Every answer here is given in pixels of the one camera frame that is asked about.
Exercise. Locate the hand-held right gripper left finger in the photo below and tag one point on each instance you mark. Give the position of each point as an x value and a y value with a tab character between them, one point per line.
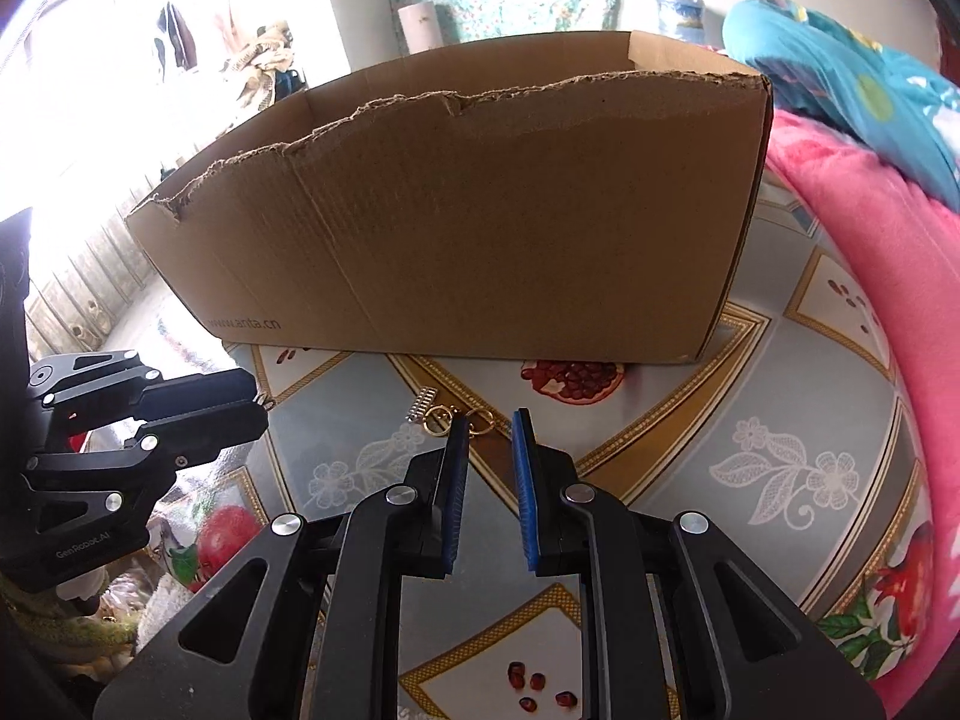
454	495

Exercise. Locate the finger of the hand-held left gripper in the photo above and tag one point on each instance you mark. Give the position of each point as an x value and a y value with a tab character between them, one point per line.
202	394
195	442

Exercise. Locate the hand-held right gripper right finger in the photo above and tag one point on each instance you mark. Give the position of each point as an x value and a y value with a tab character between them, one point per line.
525	495

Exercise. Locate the silver beaded clip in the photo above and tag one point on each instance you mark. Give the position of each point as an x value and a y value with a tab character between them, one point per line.
421	405

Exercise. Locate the brown cardboard box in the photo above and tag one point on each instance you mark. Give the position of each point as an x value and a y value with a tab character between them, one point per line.
487	240

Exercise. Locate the white fleece cloth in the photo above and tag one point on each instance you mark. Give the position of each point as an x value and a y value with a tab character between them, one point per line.
161	607

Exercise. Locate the metal railing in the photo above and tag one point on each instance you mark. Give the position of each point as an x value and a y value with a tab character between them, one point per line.
90	292

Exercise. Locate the pile of clothes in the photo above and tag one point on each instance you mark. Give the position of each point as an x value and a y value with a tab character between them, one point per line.
270	52

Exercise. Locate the hanging dark jacket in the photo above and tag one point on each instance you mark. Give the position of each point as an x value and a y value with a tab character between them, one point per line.
176	34

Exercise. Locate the pink floral blanket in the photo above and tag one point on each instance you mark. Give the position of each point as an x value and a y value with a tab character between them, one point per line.
862	240

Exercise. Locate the blue water jug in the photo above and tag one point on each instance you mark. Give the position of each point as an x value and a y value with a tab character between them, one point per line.
679	15

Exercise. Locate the teal patterned blanket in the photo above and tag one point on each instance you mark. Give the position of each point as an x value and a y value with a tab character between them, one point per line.
825	67

